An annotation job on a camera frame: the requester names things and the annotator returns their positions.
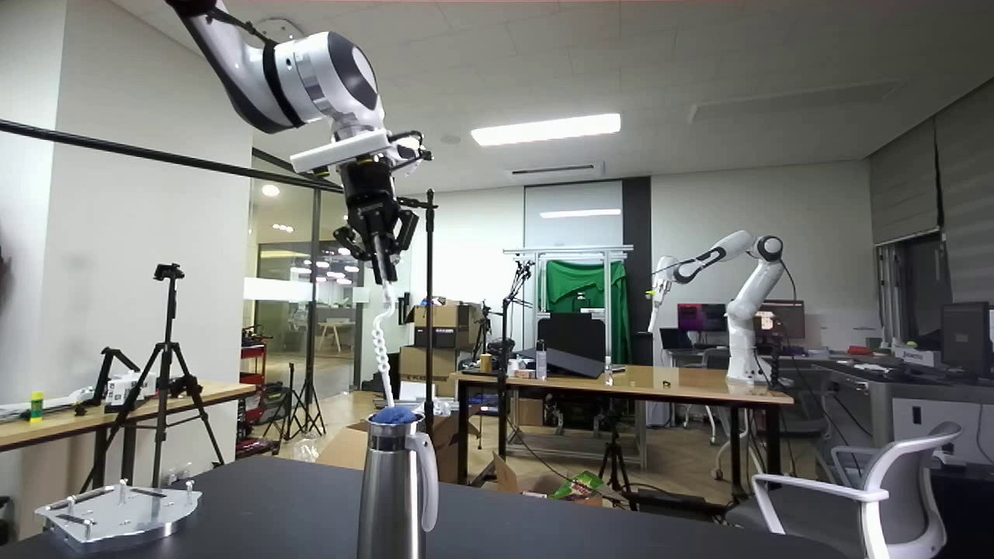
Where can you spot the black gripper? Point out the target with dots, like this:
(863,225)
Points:
(372,222)

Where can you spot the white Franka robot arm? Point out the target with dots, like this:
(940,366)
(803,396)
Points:
(310,74)

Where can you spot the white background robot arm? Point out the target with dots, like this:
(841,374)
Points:
(747,329)

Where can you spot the black horizontal rod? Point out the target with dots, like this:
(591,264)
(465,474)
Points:
(155,154)

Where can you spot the black vertical stand pole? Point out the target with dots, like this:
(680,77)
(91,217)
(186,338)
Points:
(429,313)

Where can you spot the closed cardboard box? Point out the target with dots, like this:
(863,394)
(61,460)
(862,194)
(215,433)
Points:
(444,361)
(444,315)

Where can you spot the glass door partition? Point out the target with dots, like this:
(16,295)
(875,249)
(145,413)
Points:
(279,313)

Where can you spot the red cart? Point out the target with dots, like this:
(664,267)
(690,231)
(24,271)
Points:
(251,358)

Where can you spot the small clear bottle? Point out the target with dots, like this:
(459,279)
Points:
(541,366)

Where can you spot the black stand with white head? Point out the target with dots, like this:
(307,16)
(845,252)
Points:
(504,413)

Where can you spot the ceiling air vent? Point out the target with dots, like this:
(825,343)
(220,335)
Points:
(554,169)

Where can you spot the green cloth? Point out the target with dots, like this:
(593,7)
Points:
(577,285)

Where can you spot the stainless steel flask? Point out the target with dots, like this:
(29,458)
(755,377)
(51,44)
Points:
(389,499)

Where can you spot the wooden table with black legs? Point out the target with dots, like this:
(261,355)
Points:
(640,386)

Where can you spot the green item on floor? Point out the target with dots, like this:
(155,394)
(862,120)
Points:
(577,486)

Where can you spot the small black tripod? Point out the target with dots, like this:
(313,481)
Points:
(615,455)

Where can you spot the monitor with pink screen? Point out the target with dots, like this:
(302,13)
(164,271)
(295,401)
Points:
(702,318)

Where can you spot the clear acrylic plate with screws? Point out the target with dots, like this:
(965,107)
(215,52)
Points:
(112,515)

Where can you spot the small green bottle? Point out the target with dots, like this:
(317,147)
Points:
(35,409)

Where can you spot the grey window blinds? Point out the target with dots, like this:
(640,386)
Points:
(965,187)

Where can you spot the white mesh office chair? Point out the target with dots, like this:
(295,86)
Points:
(912,518)

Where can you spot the black computer monitor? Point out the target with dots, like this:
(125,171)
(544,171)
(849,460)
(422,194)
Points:
(968,338)

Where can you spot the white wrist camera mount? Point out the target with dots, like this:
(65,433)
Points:
(337,154)

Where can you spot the white metal frame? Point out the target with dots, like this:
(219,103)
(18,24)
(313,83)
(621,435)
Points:
(564,249)

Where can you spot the black camera tripod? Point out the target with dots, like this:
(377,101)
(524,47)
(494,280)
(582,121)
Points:
(168,271)

